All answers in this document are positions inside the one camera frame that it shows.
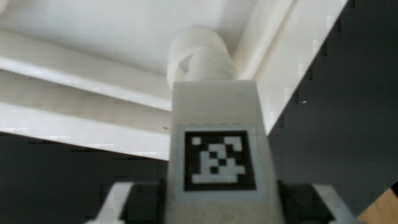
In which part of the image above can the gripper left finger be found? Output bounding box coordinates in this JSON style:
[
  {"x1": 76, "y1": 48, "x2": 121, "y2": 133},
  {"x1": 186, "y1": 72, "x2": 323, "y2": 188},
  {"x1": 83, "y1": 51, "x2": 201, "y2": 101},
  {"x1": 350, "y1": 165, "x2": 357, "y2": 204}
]
[{"x1": 85, "y1": 182, "x2": 135, "y2": 224}]

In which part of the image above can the white leg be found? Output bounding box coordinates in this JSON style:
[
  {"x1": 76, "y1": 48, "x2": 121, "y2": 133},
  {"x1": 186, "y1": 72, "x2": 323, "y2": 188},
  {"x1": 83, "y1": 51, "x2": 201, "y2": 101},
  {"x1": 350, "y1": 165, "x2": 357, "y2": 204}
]
[{"x1": 165, "y1": 27, "x2": 284, "y2": 224}]

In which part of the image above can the white square tabletop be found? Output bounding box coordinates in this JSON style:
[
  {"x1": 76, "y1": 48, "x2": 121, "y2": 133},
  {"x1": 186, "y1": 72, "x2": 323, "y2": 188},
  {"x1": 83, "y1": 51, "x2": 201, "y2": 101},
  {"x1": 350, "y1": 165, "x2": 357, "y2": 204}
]
[{"x1": 0, "y1": 0, "x2": 348, "y2": 159}]

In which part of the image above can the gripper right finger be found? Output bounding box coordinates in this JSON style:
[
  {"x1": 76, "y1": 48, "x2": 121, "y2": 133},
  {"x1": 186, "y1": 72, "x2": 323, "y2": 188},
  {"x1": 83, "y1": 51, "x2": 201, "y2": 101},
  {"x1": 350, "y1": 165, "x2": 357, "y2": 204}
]
[{"x1": 312, "y1": 184, "x2": 362, "y2": 224}]

